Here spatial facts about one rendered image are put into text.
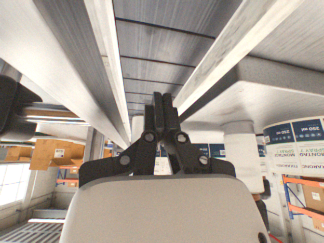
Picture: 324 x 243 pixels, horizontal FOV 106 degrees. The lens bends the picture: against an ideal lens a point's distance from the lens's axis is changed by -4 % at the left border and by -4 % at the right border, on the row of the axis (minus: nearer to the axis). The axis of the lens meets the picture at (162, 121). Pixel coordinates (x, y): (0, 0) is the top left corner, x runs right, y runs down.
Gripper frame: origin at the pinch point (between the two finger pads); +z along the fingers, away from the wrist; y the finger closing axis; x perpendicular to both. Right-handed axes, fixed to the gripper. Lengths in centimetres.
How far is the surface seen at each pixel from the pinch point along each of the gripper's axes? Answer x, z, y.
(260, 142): -39, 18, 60
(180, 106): -2.4, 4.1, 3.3
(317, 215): -241, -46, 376
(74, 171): -744, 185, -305
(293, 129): -11.9, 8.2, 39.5
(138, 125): -15.7, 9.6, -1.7
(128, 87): -3.7, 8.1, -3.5
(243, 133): -15.8, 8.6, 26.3
